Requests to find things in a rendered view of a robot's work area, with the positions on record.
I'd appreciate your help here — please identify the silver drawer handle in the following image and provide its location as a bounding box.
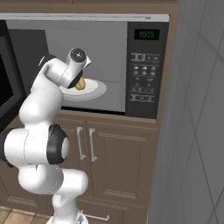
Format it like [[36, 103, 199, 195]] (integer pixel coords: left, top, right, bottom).
[[80, 209, 110, 222]]

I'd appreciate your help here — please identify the grey microwave turntable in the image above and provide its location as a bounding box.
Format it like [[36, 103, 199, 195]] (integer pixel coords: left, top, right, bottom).
[[59, 79, 108, 102]]

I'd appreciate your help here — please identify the brown drawer front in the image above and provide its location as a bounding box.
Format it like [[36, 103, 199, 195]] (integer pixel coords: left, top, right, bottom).
[[76, 199, 148, 224]]

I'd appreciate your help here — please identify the brown cupboard door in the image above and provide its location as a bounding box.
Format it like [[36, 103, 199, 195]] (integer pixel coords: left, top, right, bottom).
[[0, 163, 55, 215], [54, 117, 89, 200], [86, 121, 160, 207]]

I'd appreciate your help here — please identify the brown wall cupboard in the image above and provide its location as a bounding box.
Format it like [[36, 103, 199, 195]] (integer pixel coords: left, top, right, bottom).
[[0, 0, 179, 15]]

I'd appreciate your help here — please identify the hotdog bun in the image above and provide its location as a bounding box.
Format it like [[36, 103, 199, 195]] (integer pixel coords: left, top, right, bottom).
[[75, 76, 88, 92]]

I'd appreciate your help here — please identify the black microwave door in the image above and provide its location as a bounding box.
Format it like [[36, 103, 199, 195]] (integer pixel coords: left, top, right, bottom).
[[0, 19, 28, 131]]

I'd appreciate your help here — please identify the black microwave oven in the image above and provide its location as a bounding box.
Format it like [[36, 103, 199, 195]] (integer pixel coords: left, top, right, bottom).
[[0, 12, 171, 120]]

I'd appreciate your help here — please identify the white plate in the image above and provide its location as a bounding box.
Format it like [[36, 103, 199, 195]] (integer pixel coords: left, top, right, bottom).
[[59, 78, 100, 95]]

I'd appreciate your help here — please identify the silver cupboard handle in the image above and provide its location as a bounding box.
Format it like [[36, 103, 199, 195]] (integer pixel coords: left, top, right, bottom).
[[87, 127, 98, 163], [75, 126, 88, 161]]

